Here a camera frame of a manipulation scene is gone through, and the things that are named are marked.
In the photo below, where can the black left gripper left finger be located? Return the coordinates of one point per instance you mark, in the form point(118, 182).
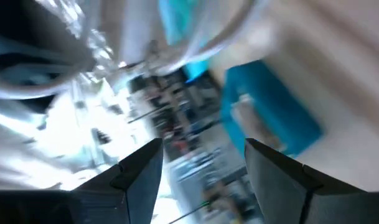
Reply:
point(136, 186)

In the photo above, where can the dark blue plastic bin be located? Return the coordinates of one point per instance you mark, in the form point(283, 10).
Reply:
point(285, 109)

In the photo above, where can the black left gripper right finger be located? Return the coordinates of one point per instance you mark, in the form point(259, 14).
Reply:
point(276, 186)

